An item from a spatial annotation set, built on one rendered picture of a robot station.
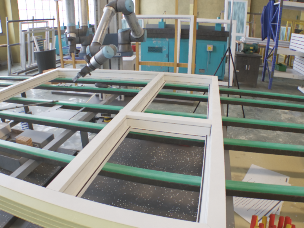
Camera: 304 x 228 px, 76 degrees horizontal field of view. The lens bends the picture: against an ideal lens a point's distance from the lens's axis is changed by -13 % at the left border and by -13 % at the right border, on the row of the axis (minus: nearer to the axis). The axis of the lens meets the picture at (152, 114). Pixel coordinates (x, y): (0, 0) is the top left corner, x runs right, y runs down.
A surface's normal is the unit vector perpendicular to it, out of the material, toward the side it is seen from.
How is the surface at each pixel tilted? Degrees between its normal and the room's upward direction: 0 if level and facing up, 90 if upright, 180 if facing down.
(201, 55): 90
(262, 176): 0
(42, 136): 0
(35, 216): 90
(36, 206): 0
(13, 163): 90
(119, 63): 90
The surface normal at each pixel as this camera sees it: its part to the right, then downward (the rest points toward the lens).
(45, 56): 0.45, 0.42
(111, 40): -0.08, 0.40
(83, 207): 0.00, -0.92
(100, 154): 0.97, 0.10
